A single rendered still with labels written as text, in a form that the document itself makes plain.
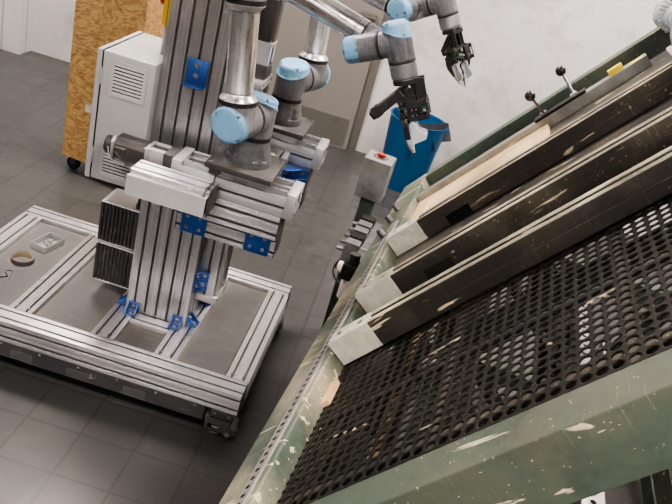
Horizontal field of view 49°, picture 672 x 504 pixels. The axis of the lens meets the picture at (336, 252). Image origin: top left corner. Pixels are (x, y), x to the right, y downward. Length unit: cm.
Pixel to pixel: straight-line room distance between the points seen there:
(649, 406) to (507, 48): 484
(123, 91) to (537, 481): 199
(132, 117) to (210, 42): 38
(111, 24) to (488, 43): 274
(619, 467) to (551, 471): 9
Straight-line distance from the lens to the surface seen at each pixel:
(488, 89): 577
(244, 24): 221
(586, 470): 106
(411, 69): 206
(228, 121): 225
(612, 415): 101
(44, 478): 271
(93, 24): 429
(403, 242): 246
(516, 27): 569
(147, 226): 286
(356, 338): 184
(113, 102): 269
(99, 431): 287
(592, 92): 279
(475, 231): 196
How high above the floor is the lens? 198
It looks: 27 degrees down
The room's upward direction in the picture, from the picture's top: 16 degrees clockwise
